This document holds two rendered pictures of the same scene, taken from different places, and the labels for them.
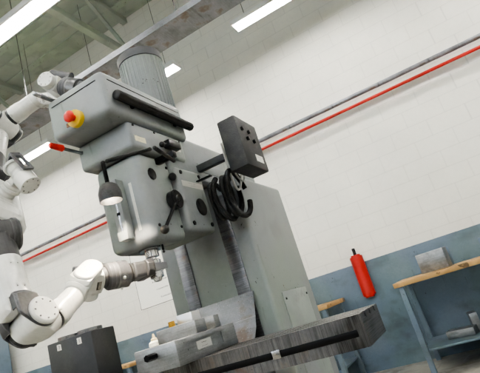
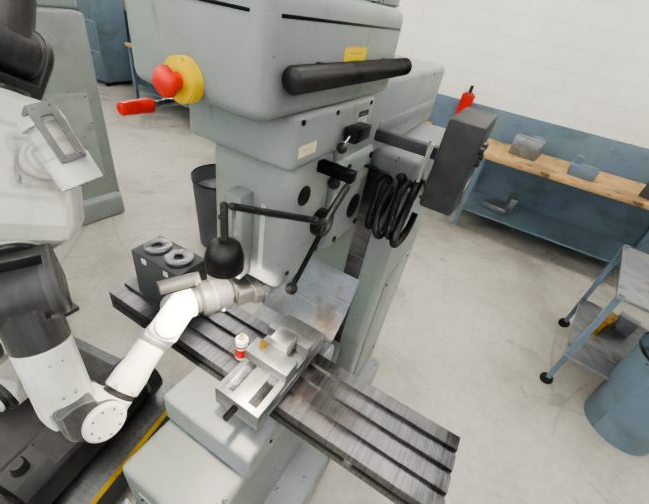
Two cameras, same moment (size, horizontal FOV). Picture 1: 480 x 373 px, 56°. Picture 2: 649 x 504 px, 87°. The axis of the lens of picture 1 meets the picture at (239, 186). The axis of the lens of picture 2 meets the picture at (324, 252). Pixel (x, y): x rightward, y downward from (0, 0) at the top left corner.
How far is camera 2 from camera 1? 122 cm
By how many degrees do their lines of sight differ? 51
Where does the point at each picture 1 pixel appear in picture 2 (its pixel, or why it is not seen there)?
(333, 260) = (448, 83)
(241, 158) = (445, 202)
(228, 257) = (354, 238)
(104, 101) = (258, 95)
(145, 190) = (283, 230)
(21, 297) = (70, 422)
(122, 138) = (274, 145)
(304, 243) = (434, 49)
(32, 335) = not seen: hidden behind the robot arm
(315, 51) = not seen: outside the picture
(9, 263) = (47, 370)
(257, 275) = (372, 273)
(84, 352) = not seen: hidden behind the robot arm
